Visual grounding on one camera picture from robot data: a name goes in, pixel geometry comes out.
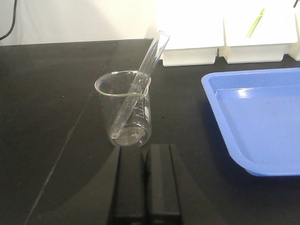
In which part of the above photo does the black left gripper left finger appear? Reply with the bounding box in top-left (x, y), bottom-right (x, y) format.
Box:
top-left (114, 146), bottom-right (146, 225)

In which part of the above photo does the middle white plastic bin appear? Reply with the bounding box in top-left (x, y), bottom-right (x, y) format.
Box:
top-left (219, 8), bottom-right (298, 64)

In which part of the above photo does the clear glass test tube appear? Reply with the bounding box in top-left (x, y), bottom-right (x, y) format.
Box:
top-left (109, 30), bottom-right (170, 139)

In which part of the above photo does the black power cable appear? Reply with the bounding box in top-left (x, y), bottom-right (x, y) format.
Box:
top-left (0, 0), bottom-right (18, 40)

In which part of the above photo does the clear glass beaker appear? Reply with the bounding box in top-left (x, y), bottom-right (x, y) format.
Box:
top-left (94, 70), bottom-right (152, 147)

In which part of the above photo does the left white plastic bin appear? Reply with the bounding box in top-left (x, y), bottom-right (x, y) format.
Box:
top-left (157, 5), bottom-right (225, 67)

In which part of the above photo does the blue plastic tray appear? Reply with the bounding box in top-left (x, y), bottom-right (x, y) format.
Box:
top-left (201, 68), bottom-right (300, 176)

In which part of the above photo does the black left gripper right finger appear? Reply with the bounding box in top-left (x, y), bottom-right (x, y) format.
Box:
top-left (146, 144), bottom-right (182, 225)

